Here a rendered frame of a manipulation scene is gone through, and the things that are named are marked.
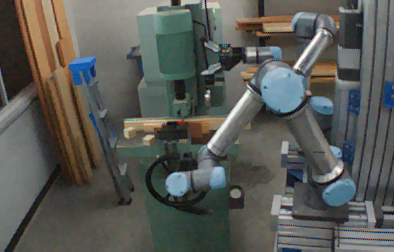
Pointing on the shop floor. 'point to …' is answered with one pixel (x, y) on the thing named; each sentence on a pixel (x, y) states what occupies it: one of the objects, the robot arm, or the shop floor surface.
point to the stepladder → (82, 75)
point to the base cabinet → (207, 230)
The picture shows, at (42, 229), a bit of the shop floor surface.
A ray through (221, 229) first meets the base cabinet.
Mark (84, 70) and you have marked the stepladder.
